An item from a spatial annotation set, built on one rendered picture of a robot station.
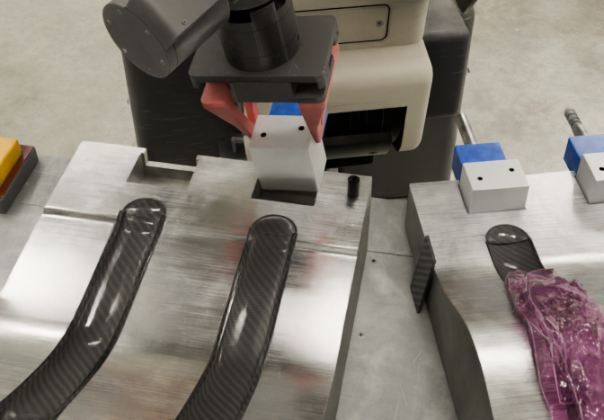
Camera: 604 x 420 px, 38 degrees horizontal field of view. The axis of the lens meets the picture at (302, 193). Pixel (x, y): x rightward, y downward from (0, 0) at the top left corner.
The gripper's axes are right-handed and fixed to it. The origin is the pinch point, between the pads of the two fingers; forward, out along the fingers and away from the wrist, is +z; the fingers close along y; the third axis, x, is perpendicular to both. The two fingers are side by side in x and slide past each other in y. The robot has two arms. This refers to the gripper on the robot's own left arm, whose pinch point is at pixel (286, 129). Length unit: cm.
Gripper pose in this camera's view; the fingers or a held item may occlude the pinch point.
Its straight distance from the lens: 72.5
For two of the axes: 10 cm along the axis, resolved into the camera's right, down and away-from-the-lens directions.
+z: 1.8, 6.3, 7.6
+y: 9.7, 0.3, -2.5
